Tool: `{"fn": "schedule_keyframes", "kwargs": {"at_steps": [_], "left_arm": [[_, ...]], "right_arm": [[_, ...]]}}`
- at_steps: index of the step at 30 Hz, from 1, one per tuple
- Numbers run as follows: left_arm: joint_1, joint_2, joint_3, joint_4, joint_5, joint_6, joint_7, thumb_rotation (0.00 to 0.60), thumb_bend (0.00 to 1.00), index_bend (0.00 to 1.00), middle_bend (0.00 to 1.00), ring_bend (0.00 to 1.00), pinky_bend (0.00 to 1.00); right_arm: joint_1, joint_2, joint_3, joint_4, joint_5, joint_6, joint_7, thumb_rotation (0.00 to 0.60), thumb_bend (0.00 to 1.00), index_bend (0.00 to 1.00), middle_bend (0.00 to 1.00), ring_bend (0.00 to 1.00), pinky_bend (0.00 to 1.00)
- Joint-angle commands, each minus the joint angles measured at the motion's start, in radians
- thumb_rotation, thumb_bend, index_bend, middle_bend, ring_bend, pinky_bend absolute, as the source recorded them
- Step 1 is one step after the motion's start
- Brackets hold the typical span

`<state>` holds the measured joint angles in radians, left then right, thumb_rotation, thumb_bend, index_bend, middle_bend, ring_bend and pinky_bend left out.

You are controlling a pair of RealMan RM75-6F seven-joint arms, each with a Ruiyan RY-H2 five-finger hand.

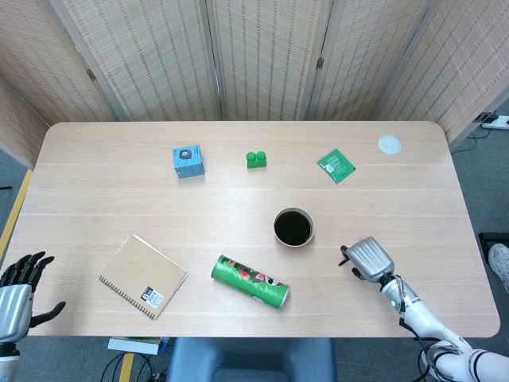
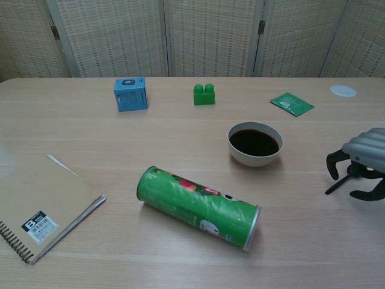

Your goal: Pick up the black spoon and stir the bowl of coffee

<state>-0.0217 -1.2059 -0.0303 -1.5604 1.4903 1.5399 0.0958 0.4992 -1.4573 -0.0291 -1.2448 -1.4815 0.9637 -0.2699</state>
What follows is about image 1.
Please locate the green chips can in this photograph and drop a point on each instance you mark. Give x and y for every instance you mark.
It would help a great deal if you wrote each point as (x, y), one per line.
(250, 280)

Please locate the cup of dark coffee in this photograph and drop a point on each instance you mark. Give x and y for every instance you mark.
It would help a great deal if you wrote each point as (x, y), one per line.
(293, 228)

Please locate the small blue cardboard box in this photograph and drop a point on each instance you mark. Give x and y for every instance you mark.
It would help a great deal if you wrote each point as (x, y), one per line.
(187, 161)

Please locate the white sneaker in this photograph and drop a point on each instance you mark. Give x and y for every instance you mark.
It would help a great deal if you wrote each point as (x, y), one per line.
(500, 262)

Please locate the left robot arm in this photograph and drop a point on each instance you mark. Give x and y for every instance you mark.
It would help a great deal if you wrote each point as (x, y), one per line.
(6, 362)

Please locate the green toy brick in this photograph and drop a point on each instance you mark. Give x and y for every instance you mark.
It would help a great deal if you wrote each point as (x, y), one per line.
(256, 160)

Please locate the black floor frame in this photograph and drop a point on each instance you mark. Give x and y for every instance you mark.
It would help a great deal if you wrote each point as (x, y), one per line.
(486, 238)

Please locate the green sachet packet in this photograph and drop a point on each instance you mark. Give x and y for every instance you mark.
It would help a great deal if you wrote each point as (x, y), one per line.
(337, 166)

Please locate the brass screen hinge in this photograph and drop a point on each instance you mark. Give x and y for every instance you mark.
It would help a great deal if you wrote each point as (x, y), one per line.
(319, 63)
(91, 74)

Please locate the brown spiral notebook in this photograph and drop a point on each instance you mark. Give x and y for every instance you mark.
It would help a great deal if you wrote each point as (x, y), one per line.
(141, 272)

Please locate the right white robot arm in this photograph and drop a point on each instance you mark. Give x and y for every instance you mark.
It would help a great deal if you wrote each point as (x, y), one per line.
(425, 322)

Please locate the woven folding screen panel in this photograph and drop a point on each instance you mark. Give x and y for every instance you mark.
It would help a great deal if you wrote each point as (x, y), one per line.
(43, 67)
(151, 59)
(20, 123)
(366, 59)
(461, 67)
(266, 59)

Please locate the black plastic spoon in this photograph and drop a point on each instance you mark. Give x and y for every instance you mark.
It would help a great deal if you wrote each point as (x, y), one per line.
(342, 263)

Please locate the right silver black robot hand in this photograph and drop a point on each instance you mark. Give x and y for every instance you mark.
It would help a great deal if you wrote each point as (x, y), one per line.
(370, 260)

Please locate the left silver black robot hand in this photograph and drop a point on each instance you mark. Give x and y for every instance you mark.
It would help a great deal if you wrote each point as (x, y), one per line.
(14, 306)

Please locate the white power strip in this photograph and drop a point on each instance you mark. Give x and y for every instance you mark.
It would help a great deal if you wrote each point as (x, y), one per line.
(499, 121)

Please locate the white round lid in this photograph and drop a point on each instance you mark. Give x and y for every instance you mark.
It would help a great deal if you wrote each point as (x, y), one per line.
(389, 144)

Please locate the dark blue chair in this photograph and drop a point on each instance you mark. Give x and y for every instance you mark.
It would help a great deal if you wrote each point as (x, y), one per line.
(250, 358)

